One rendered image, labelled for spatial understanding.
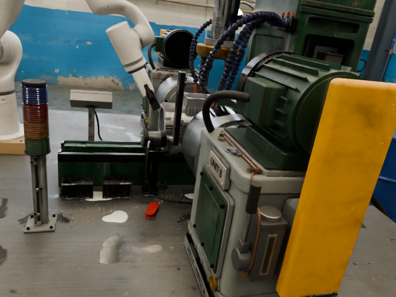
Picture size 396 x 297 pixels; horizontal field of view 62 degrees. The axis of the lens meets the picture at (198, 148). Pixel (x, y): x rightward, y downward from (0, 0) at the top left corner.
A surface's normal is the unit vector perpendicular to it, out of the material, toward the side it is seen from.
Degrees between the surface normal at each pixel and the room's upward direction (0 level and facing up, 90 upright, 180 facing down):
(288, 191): 90
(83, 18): 90
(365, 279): 0
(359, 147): 90
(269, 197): 90
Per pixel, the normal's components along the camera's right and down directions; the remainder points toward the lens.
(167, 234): 0.12, -0.93
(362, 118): 0.26, 0.37
